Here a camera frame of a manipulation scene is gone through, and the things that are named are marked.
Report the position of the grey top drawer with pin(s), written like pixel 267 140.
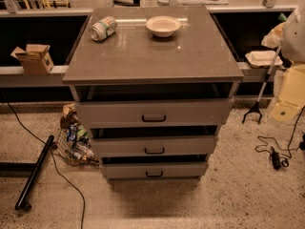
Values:
pixel 153 113

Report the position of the grey drawer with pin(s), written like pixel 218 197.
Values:
pixel 158 170
pixel 154 146
pixel 153 113

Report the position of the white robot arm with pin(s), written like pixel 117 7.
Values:
pixel 290 36

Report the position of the grey drawer cabinet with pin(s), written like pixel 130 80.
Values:
pixel 194 63

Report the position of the grey middle drawer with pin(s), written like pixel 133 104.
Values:
pixel 154 146

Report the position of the grey bottom drawer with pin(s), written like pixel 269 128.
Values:
pixel 158 170

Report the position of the open cardboard box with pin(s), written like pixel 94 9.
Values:
pixel 35 59

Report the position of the white paper bowl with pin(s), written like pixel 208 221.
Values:
pixel 163 26

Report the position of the grabber reacher tool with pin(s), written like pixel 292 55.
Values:
pixel 263 86

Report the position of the white foam food tray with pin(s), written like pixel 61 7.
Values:
pixel 260 59

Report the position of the black metal table leg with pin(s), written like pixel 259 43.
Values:
pixel 29 170

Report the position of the wire basket with trash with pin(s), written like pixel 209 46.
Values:
pixel 73 142

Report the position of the black power adapter with cable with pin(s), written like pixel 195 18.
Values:
pixel 279 157

